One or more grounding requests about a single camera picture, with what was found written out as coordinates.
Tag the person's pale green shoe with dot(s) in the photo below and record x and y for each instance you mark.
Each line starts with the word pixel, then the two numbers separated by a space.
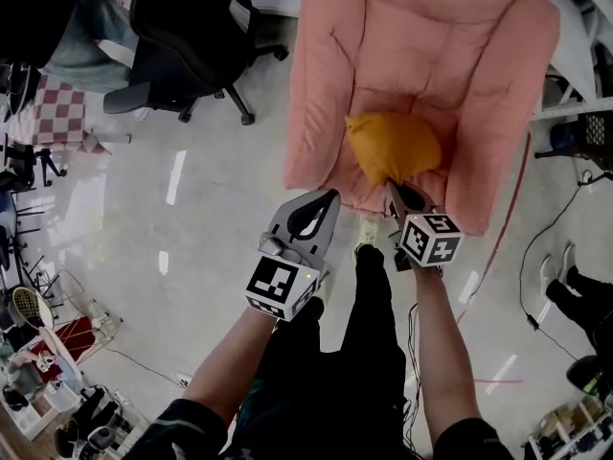
pixel 366 235

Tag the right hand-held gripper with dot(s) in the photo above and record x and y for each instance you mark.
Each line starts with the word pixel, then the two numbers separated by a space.
pixel 431 240

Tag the pink white checked cloth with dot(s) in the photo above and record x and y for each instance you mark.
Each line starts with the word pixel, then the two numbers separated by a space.
pixel 57 113

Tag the white storage shelf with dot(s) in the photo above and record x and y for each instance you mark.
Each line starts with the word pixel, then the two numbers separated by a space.
pixel 570 429

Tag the black office chair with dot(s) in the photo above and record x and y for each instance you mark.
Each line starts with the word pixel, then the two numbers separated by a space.
pixel 187 41

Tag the black plastic crate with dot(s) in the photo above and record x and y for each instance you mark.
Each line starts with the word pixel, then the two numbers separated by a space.
pixel 596 137

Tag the pink padded seat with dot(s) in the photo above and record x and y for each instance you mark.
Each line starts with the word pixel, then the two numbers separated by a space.
pixel 421 51

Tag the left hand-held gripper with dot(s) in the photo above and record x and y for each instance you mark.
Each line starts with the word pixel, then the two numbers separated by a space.
pixel 282 281

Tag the white power strip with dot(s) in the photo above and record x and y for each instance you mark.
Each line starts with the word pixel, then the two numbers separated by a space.
pixel 183 379

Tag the person's left forearm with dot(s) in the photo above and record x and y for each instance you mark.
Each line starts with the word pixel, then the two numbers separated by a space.
pixel 230 362

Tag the person's legs in black trousers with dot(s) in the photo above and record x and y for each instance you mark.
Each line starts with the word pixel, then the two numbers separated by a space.
pixel 345 352

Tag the orange pillow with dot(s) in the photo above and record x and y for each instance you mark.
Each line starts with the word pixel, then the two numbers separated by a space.
pixel 392 146

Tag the black swivel chair base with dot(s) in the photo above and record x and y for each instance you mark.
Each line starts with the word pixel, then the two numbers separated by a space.
pixel 29 163

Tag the person's right forearm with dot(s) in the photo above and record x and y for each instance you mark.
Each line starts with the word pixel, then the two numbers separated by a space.
pixel 443 348

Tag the black green bag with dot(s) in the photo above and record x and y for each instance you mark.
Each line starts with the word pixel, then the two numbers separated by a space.
pixel 586 374

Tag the white frame table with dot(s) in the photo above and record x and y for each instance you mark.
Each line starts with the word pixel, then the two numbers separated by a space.
pixel 572 41

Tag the badminton racket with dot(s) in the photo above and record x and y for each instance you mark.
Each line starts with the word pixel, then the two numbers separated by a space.
pixel 31 307

